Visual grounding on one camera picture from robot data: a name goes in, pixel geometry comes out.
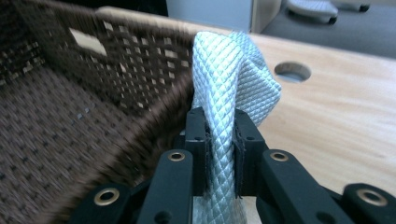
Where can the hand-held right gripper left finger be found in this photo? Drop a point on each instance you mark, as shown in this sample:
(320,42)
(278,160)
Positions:
(169,186)

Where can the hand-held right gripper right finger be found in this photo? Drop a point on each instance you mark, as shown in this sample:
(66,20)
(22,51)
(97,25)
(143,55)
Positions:
(280,186)

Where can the brown woven basket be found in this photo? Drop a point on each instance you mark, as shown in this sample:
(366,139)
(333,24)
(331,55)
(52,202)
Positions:
(77,124)

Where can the light blue textured cloth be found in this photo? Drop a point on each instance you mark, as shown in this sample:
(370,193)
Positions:
(221,77)

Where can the white cabinet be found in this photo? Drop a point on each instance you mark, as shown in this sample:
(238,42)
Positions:
(208,14)

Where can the office chair base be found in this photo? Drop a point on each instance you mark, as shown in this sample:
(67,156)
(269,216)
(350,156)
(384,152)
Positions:
(311,9)

